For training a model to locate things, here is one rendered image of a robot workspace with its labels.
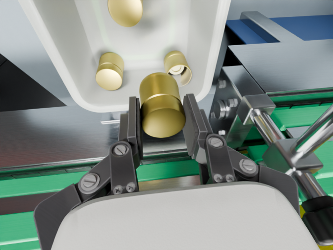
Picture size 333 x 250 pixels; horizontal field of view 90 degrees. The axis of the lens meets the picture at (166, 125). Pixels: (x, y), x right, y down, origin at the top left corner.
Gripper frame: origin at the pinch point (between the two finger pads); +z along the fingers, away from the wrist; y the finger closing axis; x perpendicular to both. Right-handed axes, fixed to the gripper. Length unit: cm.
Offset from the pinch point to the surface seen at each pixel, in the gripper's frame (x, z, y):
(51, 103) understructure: -34, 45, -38
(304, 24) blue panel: -2.5, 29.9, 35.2
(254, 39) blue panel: -3.2, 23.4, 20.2
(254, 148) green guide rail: -10.8, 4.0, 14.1
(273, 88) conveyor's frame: -1.6, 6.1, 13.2
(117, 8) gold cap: 4.6, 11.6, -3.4
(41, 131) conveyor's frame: -12.5, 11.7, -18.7
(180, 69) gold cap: -3.6, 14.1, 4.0
